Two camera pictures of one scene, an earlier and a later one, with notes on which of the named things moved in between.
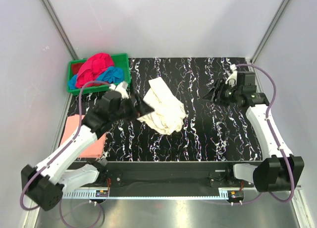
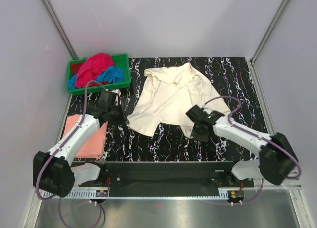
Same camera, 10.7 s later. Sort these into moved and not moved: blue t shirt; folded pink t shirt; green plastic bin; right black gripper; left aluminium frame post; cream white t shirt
Moved: cream white t shirt; right black gripper
Not moved: green plastic bin; blue t shirt; left aluminium frame post; folded pink t shirt
